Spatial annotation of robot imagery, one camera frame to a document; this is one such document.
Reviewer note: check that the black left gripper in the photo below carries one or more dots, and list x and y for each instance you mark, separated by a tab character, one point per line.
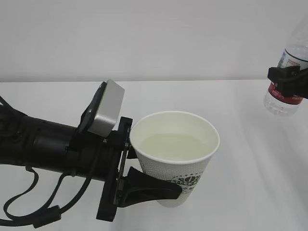
105	155

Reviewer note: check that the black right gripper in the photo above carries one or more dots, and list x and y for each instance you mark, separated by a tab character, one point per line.
290	80

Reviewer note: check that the clear water bottle red label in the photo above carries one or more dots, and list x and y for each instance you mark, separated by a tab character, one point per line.
295	54

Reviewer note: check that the white paper cup green logo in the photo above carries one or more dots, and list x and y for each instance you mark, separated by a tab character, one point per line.
175	146

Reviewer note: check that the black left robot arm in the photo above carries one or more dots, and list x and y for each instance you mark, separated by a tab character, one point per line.
35	143

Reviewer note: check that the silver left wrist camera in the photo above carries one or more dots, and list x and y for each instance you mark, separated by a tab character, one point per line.
103	111

